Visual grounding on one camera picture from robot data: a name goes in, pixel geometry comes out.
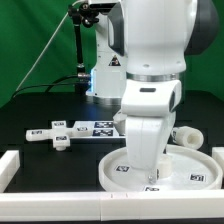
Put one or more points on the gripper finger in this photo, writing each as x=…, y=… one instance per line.
x=152, y=177

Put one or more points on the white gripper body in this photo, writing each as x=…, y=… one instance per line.
x=150, y=110

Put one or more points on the white round table top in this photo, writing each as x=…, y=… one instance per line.
x=179, y=168

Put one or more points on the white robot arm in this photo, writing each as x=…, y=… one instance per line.
x=142, y=45

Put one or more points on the white front fence bar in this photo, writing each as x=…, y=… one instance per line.
x=105, y=206

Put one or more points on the white marker sheet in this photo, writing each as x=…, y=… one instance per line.
x=97, y=129

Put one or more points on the white cross-shaped table base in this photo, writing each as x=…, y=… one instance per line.
x=60, y=134

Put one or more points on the white left fence block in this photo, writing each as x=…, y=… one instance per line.
x=9, y=165

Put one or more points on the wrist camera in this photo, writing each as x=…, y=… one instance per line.
x=119, y=120

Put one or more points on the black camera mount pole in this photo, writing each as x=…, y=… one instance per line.
x=87, y=17

